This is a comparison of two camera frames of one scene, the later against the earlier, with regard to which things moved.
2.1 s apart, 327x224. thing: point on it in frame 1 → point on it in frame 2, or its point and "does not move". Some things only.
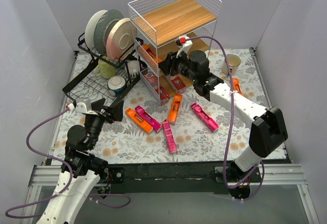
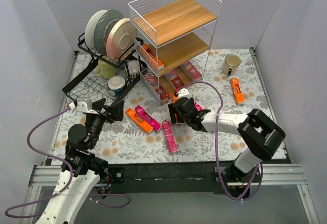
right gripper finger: [166, 64] → [172, 108]
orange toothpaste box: [236, 86] does not move
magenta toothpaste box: [149, 120] does not move
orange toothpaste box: [138, 121] does not move
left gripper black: [104, 114] does not move
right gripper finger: [174, 65] → [182, 118]
